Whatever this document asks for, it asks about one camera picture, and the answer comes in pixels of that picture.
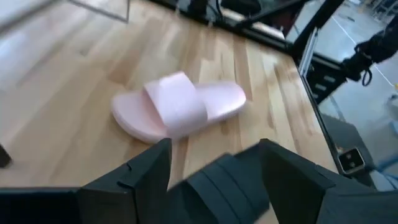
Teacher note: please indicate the pink slide sandal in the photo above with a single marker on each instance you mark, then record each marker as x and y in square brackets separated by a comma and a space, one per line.
[174, 105]

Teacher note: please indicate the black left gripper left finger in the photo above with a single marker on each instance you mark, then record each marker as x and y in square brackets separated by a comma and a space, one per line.
[136, 193]

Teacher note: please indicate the black slide sandal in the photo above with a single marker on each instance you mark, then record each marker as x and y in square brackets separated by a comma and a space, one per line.
[217, 193]

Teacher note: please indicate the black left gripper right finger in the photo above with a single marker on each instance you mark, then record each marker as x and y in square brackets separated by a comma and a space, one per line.
[298, 193]

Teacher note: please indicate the floor power outlet box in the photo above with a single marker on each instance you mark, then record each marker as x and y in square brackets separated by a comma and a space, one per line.
[351, 160]

